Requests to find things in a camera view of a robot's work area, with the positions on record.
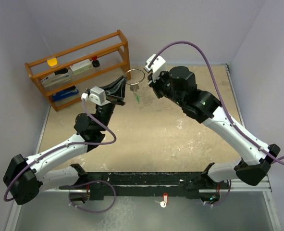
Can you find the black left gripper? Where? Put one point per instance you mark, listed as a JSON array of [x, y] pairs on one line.
[[116, 94]]

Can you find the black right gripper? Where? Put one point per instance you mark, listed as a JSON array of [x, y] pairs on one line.
[[155, 84]]

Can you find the large silver keyring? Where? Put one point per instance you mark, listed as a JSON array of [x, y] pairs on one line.
[[134, 87]]

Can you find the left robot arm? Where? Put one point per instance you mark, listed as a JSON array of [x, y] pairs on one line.
[[26, 177]]

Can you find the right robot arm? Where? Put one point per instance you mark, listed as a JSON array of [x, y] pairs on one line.
[[179, 86]]

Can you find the red black stamp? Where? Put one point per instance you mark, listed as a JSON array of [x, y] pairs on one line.
[[95, 62]]

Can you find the white cardboard box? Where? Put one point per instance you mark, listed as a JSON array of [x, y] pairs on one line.
[[81, 67]]

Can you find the blue stapler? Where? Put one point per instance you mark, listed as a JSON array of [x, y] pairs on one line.
[[66, 93]]

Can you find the orange wooden shelf rack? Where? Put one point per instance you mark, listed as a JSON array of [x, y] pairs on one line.
[[112, 51]]

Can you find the white black stapler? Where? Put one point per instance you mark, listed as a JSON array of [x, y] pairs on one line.
[[59, 76]]

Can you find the yellow lidded jar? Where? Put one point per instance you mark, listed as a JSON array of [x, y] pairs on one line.
[[52, 62]]

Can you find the red tag key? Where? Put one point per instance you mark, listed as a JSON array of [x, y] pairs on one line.
[[165, 199]]

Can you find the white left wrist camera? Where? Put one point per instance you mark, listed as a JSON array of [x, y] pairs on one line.
[[96, 95]]

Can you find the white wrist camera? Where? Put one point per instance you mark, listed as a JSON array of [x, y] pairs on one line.
[[156, 68], [96, 95]]

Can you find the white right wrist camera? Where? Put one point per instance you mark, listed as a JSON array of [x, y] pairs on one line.
[[156, 68]]

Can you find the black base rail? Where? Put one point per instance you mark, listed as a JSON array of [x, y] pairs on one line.
[[191, 185]]

